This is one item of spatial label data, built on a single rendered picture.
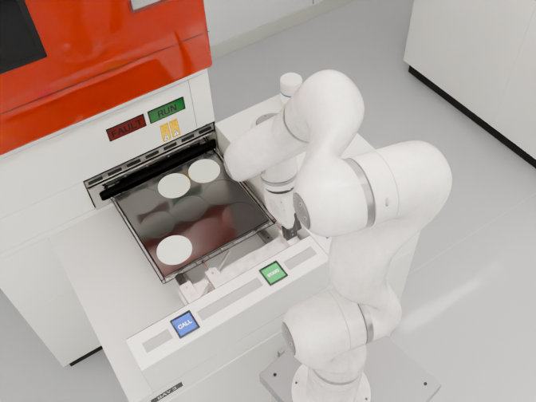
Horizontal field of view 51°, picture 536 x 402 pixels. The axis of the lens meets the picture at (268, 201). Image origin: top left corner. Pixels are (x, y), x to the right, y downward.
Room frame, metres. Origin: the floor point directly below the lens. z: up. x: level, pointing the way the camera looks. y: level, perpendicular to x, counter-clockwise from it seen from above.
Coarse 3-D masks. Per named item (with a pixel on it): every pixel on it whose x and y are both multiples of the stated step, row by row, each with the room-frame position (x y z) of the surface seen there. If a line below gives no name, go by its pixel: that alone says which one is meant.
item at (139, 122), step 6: (132, 120) 1.22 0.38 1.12; (138, 120) 1.23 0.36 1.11; (120, 126) 1.20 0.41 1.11; (126, 126) 1.21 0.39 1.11; (132, 126) 1.22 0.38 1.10; (138, 126) 1.23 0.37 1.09; (108, 132) 1.19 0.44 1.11; (114, 132) 1.19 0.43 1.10; (120, 132) 1.20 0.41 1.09; (126, 132) 1.21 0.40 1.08; (114, 138) 1.19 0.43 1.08
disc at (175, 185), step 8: (168, 176) 1.19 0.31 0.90; (176, 176) 1.19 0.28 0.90; (184, 176) 1.19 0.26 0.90; (160, 184) 1.16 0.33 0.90; (168, 184) 1.16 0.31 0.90; (176, 184) 1.16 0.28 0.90; (184, 184) 1.16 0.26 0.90; (160, 192) 1.13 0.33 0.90; (168, 192) 1.13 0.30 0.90; (176, 192) 1.13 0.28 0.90; (184, 192) 1.12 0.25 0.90
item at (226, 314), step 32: (288, 256) 0.83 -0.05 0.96; (320, 256) 0.82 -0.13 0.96; (224, 288) 0.74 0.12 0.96; (256, 288) 0.74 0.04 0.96; (288, 288) 0.75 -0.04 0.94; (320, 288) 0.80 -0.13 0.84; (160, 320) 0.67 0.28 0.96; (224, 320) 0.65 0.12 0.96; (256, 320) 0.69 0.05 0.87; (160, 352) 0.58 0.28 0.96; (192, 352) 0.60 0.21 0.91; (160, 384) 0.55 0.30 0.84
